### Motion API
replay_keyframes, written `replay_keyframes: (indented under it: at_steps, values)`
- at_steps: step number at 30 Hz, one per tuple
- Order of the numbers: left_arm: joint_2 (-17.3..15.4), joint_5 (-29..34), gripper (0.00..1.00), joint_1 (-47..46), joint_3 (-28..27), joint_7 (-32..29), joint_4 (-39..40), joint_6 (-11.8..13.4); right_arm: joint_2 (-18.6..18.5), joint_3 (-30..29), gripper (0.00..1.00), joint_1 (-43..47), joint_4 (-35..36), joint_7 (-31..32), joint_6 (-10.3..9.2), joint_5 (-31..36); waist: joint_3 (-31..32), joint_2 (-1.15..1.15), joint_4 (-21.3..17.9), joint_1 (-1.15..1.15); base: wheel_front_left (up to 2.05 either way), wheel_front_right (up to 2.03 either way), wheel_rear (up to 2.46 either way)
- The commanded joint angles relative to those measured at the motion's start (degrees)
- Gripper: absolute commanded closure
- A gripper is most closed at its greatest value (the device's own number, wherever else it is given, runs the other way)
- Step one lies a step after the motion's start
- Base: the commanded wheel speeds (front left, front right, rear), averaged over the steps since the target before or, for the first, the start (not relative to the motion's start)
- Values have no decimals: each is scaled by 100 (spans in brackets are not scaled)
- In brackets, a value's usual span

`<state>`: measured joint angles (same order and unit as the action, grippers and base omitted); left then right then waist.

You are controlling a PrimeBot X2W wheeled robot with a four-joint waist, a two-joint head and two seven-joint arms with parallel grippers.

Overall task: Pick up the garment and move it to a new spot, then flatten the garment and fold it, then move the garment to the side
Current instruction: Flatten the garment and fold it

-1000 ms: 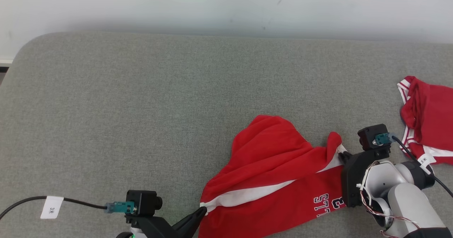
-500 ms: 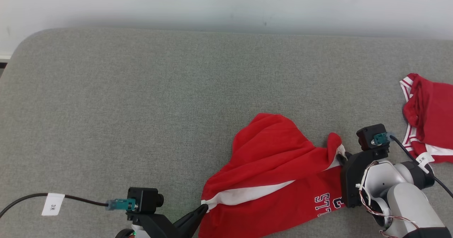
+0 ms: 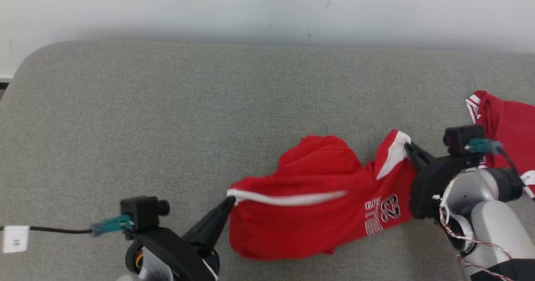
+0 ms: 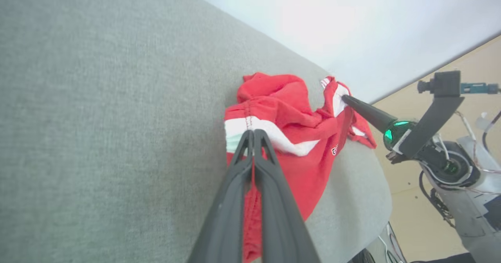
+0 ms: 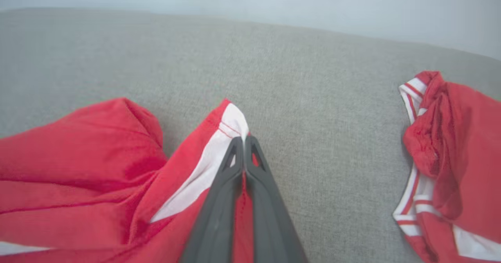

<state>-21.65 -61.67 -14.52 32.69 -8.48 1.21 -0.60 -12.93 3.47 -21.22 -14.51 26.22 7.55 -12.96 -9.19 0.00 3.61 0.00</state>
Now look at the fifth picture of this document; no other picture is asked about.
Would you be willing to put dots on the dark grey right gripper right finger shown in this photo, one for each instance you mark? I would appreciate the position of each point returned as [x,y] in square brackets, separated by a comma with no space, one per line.
[274,227]

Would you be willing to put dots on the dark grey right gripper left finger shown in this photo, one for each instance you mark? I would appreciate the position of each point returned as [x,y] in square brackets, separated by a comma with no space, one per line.
[215,224]

